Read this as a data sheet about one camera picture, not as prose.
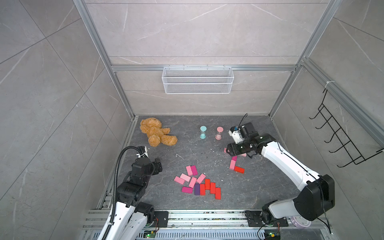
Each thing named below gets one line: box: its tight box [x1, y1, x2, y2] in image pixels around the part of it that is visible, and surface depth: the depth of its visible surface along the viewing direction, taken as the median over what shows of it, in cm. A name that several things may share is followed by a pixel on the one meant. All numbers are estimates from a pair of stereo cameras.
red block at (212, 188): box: [210, 182, 216, 194], surface depth 84 cm
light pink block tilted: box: [180, 173, 191, 182], surface depth 88 cm
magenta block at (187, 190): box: [181, 186, 193, 194], surface depth 85 cm
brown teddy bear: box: [139, 117, 178, 147], surface depth 100 cm
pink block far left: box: [174, 176, 185, 185], surface depth 88 cm
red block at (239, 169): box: [234, 166, 245, 174], surface depth 92 cm
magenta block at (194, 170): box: [191, 165, 199, 176], surface depth 92 cm
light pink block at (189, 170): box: [186, 165, 193, 177], surface depth 92 cm
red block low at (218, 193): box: [215, 187, 222, 200], surface depth 83 cm
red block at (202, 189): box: [200, 183, 205, 196], surface depth 84 cm
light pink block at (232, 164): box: [229, 159, 236, 171], surface depth 94 cm
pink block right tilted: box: [196, 173, 206, 184], surface depth 88 cm
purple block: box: [194, 183, 200, 196], surface depth 85 cm
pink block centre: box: [188, 176, 197, 188], surface depth 87 cm
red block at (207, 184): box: [205, 178, 211, 190], surface depth 85 cm
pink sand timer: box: [215, 126, 224, 141], surface depth 103 cm
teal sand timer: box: [200, 125, 207, 139], surface depth 105 cm
